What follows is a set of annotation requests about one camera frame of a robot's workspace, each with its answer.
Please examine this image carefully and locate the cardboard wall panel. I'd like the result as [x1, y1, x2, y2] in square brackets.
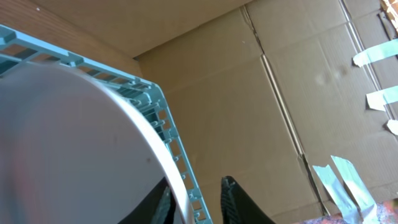
[40, 0, 397, 223]

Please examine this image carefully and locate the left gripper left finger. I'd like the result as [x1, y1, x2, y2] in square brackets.
[118, 177, 176, 224]

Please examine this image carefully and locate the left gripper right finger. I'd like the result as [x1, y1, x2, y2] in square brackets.
[220, 176, 275, 224]

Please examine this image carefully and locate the grey dishwasher rack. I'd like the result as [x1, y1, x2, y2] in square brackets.
[1, 25, 213, 224]

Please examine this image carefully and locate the green tape strip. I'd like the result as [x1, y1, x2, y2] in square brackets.
[313, 165, 361, 224]
[331, 156, 379, 224]

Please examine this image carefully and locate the pink plate with food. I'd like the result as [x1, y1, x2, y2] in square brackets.
[1, 64, 194, 223]

